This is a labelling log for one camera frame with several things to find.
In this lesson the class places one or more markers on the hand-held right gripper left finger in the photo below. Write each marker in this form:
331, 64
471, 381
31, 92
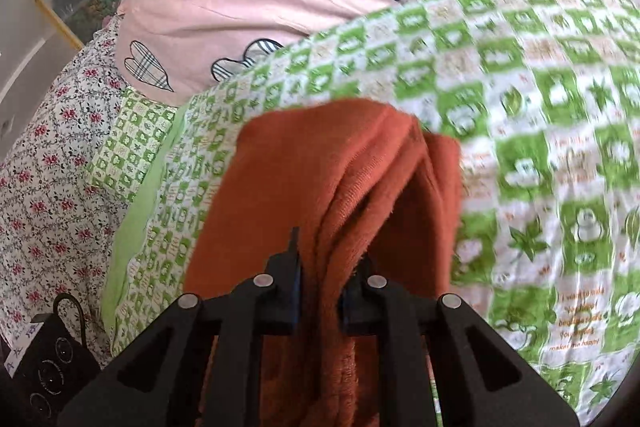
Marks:
287, 307

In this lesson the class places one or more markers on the orange knit sweater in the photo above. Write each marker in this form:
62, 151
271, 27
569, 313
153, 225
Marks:
350, 167

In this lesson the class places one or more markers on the white floral bed sheet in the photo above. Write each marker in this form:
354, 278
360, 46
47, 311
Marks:
45, 207

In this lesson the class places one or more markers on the pink quilt with plaid hearts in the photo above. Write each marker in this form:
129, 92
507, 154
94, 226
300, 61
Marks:
210, 7

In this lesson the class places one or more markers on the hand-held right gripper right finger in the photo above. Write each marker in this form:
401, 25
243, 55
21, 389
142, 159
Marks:
360, 312

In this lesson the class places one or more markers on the green checked printed blanket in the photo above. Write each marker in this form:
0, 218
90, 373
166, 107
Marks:
525, 132

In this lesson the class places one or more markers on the black box with round dials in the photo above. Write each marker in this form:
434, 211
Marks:
55, 357

